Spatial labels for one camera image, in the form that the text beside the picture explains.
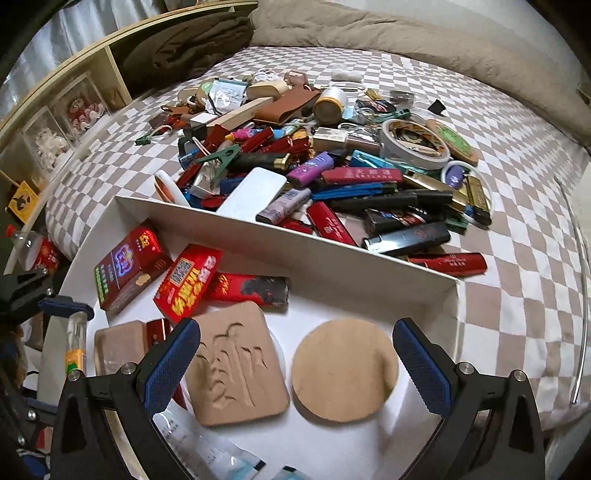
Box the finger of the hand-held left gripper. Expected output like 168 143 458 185
18 396 63 441
0 270 95 322

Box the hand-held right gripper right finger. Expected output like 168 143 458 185
392 318 548 480

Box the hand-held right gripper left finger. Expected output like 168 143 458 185
50 318 201 480

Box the clear lighter orange green label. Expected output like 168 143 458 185
66 311 88 374

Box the red packet yellow print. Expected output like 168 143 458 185
154 244 223 324

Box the red black packet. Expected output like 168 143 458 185
205 273 291 310

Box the white cardboard box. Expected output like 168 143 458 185
39 196 462 480

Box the blue round container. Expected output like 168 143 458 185
441 161 476 190

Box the dark red lighter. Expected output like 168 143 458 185
147 318 174 352

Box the red package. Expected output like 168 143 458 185
32 236 63 273

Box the brown rectangular block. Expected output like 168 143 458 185
95 322 149 376

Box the square carved wooden coaster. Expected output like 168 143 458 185
185 301 291 428

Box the clear plastic bottle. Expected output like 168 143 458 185
11 231 42 273

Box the red cigarette pack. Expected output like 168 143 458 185
95 222 174 315

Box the round wooden coaster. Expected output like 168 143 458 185
291 318 400 423

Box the clear white plastic packet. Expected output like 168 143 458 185
152 408 250 480

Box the yellow card black figure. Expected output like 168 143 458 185
7 181 40 217

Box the checkered bed sheet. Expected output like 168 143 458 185
44 44 591 430

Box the blue white sachet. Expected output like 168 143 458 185
226 462 269 480
272 466 315 480

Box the white rectangular case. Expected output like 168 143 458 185
216 167 287 222

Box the display case red white figure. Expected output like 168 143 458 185
51 71 112 139

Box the pile of lighters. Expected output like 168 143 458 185
178 124 494 280

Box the white tape roll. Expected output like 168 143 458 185
381 119 451 171

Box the green plastic clip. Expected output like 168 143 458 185
196 144 242 166

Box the cork coaster green print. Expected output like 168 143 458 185
427 120 480 166

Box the brown leather key holder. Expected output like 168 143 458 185
161 104 204 127

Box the wooden shelf unit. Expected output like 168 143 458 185
0 0 259 232

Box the pale wooden block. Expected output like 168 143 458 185
210 98 274 131

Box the round green coaster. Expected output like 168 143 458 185
201 79 222 112

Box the silver foil packet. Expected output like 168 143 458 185
208 78 245 114

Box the grey curtain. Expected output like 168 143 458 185
9 0 167 88

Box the white gold bottle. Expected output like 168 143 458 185
314 88 352 124

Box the brown leather pouch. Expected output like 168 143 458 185
253 89 321 126

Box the folded brown blanket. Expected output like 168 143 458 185
113 11 254 95

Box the oval wooden box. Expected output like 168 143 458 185
247 79 286 100

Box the beige duvet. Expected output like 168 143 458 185
249 0 591 148

